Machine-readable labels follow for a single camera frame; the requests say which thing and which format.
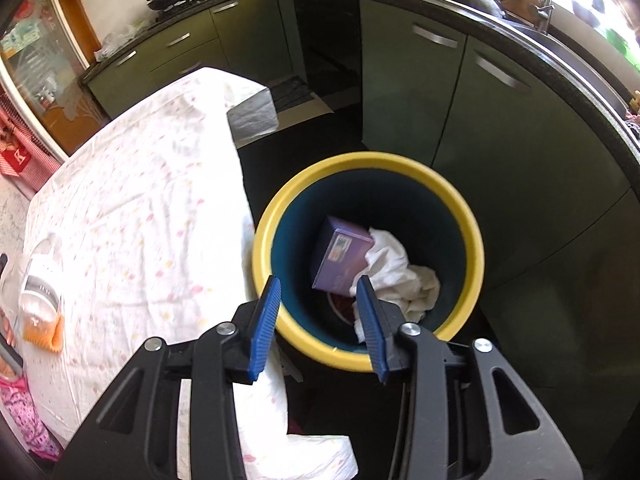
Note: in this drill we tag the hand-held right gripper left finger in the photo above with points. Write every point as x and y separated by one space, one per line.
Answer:
264 330

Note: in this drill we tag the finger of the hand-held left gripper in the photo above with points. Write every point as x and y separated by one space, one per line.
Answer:
10 357

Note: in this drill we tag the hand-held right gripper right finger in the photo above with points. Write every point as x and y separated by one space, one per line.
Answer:
372 330

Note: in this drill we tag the orange foam net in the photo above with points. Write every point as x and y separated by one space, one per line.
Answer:
47 342

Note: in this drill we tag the purple cardboard box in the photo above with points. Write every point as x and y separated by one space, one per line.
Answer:
340 255

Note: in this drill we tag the clear plastic cup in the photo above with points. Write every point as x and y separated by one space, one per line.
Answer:
42 280

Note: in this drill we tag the blue bin with yellow rim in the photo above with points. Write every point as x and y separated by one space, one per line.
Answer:
390 195

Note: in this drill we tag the pink floral pants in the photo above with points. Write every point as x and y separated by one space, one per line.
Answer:
25 415

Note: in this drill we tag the red checked apron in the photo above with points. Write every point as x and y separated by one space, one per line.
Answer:
20 160

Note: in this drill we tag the green lower cabinets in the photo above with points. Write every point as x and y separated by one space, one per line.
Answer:
500 160

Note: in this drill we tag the dark floor mat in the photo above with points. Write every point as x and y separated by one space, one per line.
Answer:
292 91

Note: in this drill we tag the glass sliding door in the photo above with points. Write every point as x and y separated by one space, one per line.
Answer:
50 60

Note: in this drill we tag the white plastic bag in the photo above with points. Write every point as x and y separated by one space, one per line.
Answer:
120 37

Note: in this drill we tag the black countertop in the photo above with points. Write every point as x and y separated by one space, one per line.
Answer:
575 65

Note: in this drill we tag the dark wok in sink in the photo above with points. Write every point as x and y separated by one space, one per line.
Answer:
470 0

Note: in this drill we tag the green container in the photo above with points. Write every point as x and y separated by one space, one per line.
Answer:
622 45

